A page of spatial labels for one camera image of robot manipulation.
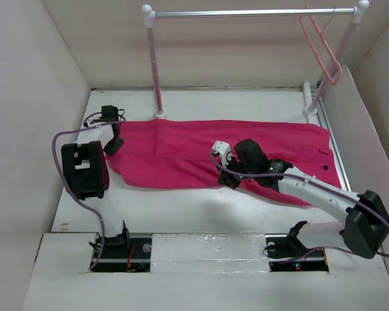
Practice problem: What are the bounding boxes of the white clothes rack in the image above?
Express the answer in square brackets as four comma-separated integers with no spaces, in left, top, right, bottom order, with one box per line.
[141,1,370,121]

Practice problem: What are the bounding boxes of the pink trousers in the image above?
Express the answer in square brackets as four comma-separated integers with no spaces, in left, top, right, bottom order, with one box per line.
[105,119,343,207]

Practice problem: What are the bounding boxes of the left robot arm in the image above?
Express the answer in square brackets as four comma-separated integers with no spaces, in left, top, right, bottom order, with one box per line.
[53,106,132,258]

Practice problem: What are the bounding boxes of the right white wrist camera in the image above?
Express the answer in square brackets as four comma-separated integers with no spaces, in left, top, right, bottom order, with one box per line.
[212,141,232,167]

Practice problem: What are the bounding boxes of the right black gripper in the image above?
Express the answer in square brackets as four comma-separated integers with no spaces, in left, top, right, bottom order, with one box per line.
[217,154,256,190]

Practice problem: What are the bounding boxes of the pink plastic hanger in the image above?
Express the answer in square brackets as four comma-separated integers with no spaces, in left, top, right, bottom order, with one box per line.
[300,5,343,86]

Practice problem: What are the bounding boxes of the aluminium rail right side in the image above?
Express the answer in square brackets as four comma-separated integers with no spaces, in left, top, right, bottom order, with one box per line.
[316,98,351,190]

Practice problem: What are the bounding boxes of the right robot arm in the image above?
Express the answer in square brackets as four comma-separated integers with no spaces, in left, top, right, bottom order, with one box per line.
[210,139,389,259]

